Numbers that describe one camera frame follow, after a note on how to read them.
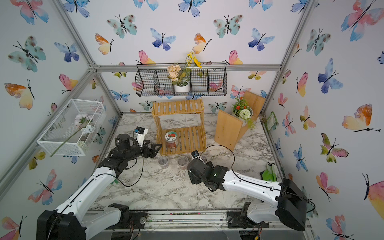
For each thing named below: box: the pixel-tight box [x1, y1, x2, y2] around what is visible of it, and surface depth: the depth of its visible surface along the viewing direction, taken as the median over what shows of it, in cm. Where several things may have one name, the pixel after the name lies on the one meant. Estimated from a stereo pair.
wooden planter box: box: [213, 91, 266, 152], surface depth 92 cm
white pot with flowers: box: [167, 51, 202, 93], surface depth 87 cm
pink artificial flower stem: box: [49, 113, 96, 158], surface depth 74 cm
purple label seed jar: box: [157, 155, 170, 169], surface depth 91 cm
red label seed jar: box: [177, 156, 189, 170], surface depth 90 cm
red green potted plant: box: [231, 96, 256, 130], surface depth 95 cm
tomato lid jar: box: [164, 131, 178, 149], surface depth 96 cm
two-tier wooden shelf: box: [151, 98, 207, 156], surface depth 101 cm
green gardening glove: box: [262, 162, 278, 182], surface depth 90 cm
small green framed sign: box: [264, 111, 279, 132], surface depth 113 cm
